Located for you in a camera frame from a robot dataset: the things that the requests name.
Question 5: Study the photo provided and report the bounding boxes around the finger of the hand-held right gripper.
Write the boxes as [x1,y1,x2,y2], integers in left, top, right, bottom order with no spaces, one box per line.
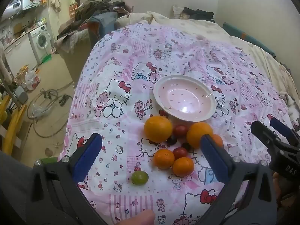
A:
[269,117,300,147]
[250,120,289,153]

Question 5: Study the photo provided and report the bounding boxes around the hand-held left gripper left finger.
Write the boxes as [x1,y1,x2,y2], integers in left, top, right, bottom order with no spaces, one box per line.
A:
[33,133,113,225]

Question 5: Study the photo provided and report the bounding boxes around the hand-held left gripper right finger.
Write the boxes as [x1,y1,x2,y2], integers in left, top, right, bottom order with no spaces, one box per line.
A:
[200,134,278,225]

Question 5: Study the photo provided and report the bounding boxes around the small tangerine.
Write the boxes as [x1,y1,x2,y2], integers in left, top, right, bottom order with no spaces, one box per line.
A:
[211,134,224,149]
[172,157,195,177]
[153,149,175,170]

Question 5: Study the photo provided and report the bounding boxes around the large orange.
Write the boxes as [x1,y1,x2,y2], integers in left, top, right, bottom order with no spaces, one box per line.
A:
[187,122,214,149]
[144,115,173,143]

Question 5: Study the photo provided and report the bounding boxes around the pink speckled bowl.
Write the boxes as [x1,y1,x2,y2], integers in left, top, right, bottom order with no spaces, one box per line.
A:
[153,74,217,123]

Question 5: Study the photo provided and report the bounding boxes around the person's right hand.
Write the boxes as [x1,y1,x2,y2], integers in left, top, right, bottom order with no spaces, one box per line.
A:
[272,172,300,208]

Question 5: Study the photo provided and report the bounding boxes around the white plush toy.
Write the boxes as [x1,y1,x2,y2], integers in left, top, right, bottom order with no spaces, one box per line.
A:
[278,91,300,125]

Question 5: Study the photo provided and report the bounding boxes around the red cherry tomato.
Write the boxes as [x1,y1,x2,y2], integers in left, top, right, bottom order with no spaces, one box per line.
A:
[172,147,188,160]
[173,125,188,138]

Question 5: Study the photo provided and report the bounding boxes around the green round fruit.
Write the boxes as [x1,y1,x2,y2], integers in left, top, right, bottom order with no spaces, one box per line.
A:
[131,171,149,185]

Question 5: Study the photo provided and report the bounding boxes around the human thumb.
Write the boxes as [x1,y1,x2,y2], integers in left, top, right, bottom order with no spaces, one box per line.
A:
[125,209,156,225]

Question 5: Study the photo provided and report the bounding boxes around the grey box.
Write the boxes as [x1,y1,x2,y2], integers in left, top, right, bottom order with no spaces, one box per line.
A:
[13,85,29,105]

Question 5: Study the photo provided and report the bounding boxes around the white plastic bag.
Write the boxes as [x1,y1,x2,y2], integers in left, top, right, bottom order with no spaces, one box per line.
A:
[25,68,41,91]

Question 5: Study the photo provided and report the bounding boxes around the teal mattress edge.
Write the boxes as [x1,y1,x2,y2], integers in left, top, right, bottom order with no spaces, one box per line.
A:
[222,22,277,57]

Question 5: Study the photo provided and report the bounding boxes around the pink cartoon printed blanket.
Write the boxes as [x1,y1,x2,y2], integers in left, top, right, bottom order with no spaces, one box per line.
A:
[57,22,300,225]

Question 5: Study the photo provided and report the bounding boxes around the beige hanging cloth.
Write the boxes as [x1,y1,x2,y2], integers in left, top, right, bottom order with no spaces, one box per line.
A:
[0,44,13,85]

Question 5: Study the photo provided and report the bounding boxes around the kitchen counter cabinet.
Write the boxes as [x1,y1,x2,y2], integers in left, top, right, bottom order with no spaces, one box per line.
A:
[3,34,39,74]

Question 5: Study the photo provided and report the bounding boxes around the white washing machine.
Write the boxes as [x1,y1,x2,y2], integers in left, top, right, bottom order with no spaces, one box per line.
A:
[28,24,52,65]

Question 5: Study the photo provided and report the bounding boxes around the pile of dark clothes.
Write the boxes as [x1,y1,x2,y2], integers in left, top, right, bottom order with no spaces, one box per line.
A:
[57,0,133,53]

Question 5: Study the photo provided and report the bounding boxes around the dark clothes by pillow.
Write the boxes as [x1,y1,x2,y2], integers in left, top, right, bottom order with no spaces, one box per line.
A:
[181,7,215,23]

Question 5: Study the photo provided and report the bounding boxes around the range hood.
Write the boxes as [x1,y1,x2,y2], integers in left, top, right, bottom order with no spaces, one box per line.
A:
[22,2,41,11]

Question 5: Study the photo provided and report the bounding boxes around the white water heater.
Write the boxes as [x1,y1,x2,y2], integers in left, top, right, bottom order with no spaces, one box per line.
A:
[4,0,31,17]

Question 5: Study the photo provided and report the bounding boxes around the hose on floor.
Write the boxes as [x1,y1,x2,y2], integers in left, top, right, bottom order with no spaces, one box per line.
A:
[26,84,77,139]

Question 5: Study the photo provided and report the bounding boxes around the yellow wooden frame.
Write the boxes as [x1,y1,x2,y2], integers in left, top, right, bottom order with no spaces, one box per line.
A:
[0,94,28,150]

